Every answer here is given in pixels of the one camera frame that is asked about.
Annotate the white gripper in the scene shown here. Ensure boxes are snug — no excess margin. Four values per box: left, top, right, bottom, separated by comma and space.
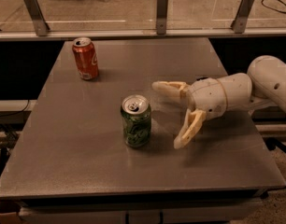
152, 73, 252, 149

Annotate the green soda can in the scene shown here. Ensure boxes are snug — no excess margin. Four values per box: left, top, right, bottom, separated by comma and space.
121, 95, 151, 148

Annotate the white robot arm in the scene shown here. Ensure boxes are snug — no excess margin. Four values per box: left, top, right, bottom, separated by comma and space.
152, 55, 286, 149

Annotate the orange soda can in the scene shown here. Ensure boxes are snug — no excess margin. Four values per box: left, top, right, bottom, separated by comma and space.
72, 37, 98, 80

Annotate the cardboard box corner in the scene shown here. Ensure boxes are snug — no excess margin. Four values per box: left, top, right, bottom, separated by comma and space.
0, 200, 24, 224

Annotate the right metal bracket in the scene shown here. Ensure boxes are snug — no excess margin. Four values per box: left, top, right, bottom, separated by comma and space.
231, 0, 255, 34

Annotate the metal bracket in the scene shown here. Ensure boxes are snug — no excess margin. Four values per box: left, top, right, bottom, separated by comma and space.
23, 0, 50, 36
231, 0, 255, 34
156, 0, 168, 35

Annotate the middle metal bracket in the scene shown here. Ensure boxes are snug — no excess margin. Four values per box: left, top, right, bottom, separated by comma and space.
156, 0, 168, 35

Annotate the metal rail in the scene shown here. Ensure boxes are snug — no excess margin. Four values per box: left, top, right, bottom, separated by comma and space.
0, 28, 286, 41

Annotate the left metal bracket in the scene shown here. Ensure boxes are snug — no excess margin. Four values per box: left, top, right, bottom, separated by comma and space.
23, 0, 50, 36

